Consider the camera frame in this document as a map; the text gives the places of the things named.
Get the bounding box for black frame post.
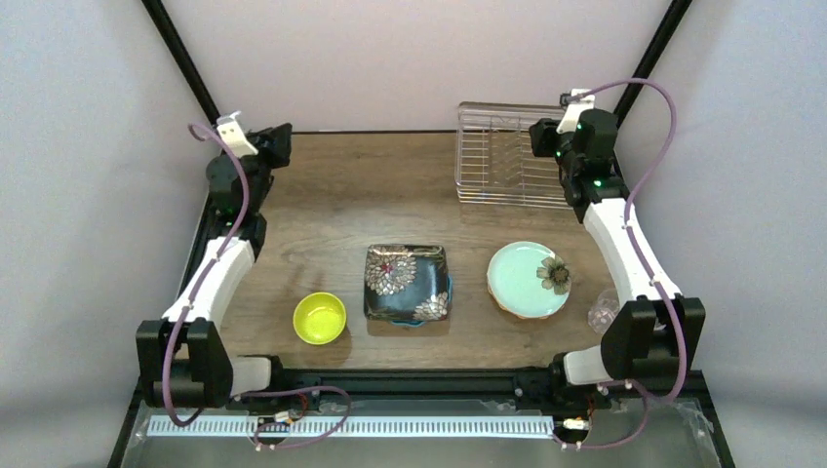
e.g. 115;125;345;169
613;0;692;126
141;0;220;124

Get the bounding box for blue plate under square plate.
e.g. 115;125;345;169
385;275;453;328

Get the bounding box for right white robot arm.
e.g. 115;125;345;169
529;109;705;386

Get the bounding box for yellow-green small bowl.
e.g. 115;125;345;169
293;292;347;346

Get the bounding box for clear plastic glass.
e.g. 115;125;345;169
587;289;621;334

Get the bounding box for right black frame post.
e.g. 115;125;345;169
613;0;692;126

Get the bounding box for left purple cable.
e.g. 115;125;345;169
161;122;353;451

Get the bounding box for left black frame post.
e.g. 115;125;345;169
141;0;220;124

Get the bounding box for black floral square plate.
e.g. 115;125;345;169
364;244;450;322

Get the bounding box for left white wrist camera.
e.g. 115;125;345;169
216;110;258;159

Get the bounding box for white slotted cable duct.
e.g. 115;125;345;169
143;415;554;439

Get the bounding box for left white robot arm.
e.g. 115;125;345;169
136;116;293;409

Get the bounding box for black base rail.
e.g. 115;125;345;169
173;367;708;415

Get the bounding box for metal wire dish rack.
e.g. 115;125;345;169
454;101;569;210

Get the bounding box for light blue floral plate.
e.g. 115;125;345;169
487;241;572;317

